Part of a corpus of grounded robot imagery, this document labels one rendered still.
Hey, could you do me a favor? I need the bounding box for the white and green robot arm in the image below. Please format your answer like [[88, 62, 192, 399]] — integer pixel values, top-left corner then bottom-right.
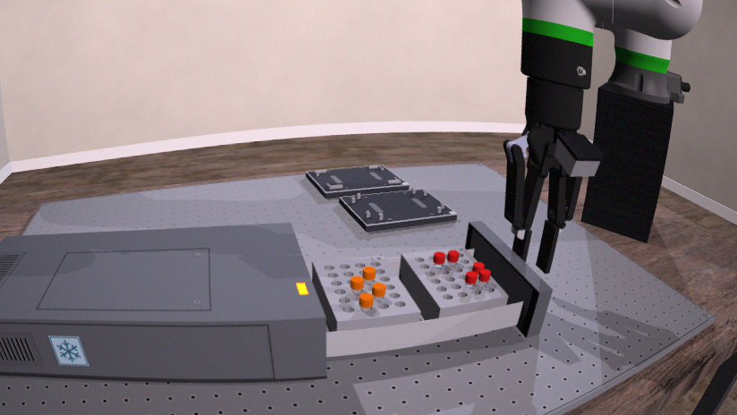
[[521, 0, 703, 177]]

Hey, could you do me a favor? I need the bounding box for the white tube rack with holes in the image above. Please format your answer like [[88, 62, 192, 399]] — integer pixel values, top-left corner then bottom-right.
[[399, 247, 509, 320], [312, 256, 421, 332]]

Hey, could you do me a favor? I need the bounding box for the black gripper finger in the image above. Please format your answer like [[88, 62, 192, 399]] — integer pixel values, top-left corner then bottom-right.
[[536, 164, 583, 274], [503, 131, 555, 262]]

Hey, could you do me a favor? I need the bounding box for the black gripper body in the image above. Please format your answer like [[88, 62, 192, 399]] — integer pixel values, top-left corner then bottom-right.
[[522, 77, 584, 166]]

